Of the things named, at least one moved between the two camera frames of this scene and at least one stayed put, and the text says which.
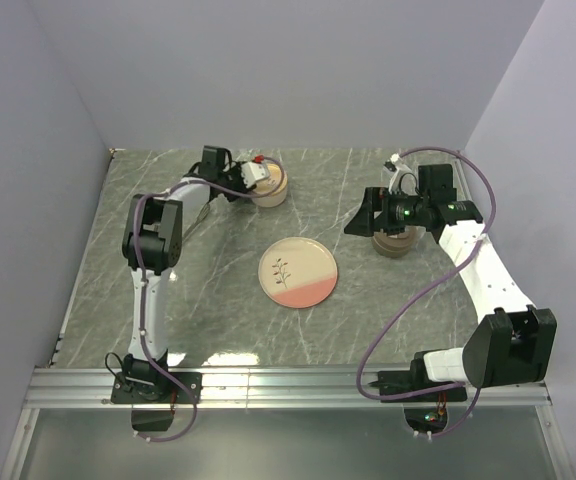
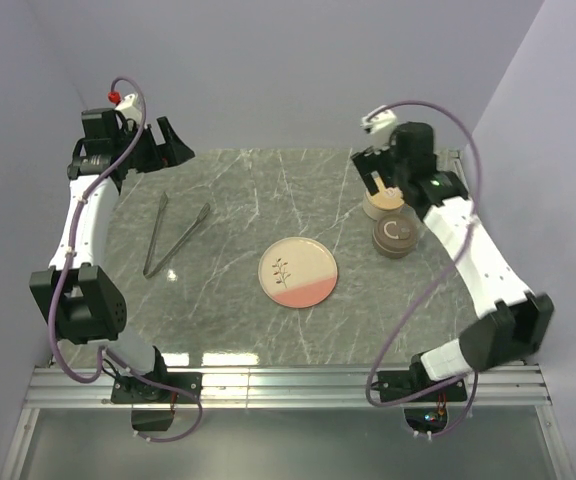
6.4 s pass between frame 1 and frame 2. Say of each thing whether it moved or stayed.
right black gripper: moved
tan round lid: moved
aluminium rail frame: stayed
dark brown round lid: stayed
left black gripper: moved
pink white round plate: stayed
